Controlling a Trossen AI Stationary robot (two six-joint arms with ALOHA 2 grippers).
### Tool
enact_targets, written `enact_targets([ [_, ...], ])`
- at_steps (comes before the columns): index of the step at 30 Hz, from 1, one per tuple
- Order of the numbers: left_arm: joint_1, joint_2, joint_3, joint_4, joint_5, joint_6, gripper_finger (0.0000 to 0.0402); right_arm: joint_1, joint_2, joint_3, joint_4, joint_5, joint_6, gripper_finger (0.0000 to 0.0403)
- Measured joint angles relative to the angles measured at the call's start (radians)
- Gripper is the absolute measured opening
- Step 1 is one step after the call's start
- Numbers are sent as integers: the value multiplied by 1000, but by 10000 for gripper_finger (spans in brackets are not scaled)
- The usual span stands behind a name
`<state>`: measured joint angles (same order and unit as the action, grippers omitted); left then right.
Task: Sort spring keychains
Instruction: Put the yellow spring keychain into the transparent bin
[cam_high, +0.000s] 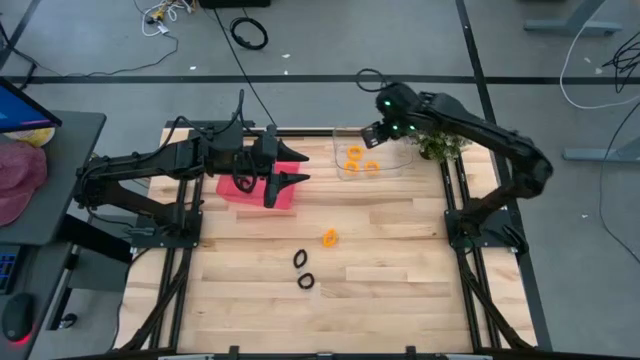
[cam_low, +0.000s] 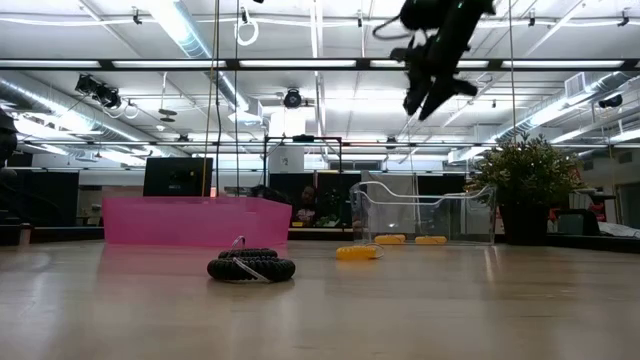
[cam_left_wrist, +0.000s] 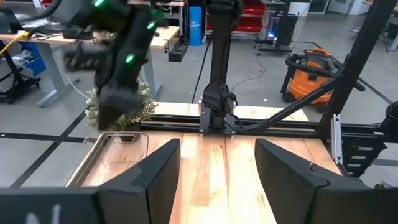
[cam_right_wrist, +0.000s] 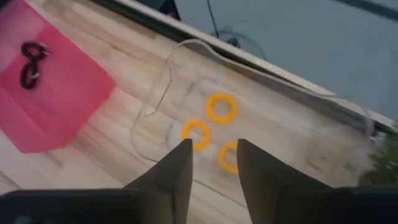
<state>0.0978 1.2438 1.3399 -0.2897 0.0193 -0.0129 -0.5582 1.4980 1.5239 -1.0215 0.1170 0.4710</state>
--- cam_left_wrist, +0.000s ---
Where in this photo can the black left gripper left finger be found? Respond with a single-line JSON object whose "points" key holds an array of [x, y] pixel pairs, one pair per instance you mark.
{"points": [[124, 205]]}

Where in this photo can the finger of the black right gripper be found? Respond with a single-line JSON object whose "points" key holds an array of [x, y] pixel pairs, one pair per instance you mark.
{"points": [[103, 119], [113, 118]]}

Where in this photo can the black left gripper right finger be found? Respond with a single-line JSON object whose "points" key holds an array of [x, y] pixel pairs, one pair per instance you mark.
{"points": [[311, 202]]}

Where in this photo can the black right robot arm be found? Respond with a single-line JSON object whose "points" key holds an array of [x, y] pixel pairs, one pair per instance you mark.
{"points": [[220, 62]]}

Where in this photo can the small potted green plant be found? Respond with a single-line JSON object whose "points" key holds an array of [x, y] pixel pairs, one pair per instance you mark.
{"points": [[143, 105]]}

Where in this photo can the clear plastic bin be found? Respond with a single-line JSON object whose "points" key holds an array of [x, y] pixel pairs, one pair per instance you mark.
{"points": [[124, 149]]}

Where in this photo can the wooden top grey desk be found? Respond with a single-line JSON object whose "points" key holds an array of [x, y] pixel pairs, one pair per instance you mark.
{"points": [[164, 35]]}

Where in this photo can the black desk-mounted box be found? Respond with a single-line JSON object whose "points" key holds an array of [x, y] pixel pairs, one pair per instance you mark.
{"points": [[178, 51]]}

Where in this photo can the blue cylinder container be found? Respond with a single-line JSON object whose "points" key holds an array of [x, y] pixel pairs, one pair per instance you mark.
{"points": [[195, 26]]}

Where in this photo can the grey bin storage rack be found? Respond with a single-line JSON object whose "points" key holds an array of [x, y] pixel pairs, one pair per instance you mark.
{"points": [[18, 59]]}

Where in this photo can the black bulky object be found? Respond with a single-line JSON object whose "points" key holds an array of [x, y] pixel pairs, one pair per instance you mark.
{"points": [[390, 118]]}

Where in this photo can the orange shop vacuum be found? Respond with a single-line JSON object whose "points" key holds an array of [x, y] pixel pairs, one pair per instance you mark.
{"points": [[308, 84]]}

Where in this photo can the red bin storage shelf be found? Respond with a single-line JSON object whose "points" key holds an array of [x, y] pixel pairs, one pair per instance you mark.
{"points": [[252, 21]]}

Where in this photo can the black workstation cart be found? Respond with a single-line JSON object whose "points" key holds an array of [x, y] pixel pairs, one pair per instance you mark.
{"points": [[286, 28]]}

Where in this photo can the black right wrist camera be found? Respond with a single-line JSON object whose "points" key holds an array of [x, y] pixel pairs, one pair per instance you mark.
{"points": [[121, 98]]}

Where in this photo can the silver aluminium bracket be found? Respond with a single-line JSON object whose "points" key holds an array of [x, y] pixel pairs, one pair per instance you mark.
{"points": [[336, 140]]}

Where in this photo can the black aluminium table frame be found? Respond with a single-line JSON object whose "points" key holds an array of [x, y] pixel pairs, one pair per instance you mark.
{"points": [[367, 37]]}

